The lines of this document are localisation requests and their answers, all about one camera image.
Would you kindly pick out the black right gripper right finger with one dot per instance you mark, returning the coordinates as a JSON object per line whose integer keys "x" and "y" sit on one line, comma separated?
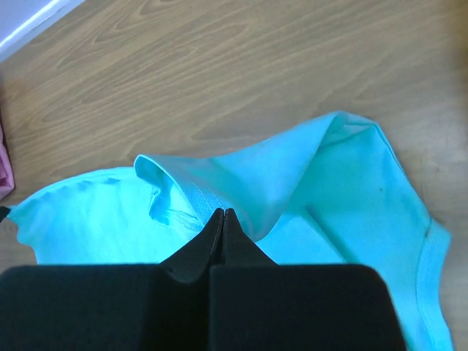
{"x": 256, "y": 304}

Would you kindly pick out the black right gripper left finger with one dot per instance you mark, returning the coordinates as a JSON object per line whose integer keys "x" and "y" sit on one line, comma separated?
{"x": 112, "y": 307}

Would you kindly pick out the teal t shirt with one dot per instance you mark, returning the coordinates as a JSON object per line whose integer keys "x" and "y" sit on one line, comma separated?
{"x": 330, "y": 190}

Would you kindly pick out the pink folded t shirt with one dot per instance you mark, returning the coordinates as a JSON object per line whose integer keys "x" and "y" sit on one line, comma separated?
{"x": 7, "y": 181}

